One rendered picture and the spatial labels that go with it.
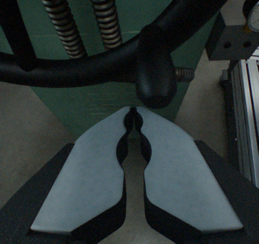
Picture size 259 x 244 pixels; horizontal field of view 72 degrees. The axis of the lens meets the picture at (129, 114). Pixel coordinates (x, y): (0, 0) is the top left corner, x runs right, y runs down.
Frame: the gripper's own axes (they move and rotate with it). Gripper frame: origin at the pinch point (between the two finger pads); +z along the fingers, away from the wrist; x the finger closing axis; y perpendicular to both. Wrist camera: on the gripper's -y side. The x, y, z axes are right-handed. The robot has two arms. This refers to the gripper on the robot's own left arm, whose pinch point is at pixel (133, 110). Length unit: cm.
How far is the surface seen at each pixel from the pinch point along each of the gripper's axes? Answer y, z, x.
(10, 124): 45, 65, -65
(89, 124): 34, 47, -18
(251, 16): -3.6, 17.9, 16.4
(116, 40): -2.4, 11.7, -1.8
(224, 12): -3.8, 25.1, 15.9
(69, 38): -2.8, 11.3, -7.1
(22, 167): 56, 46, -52
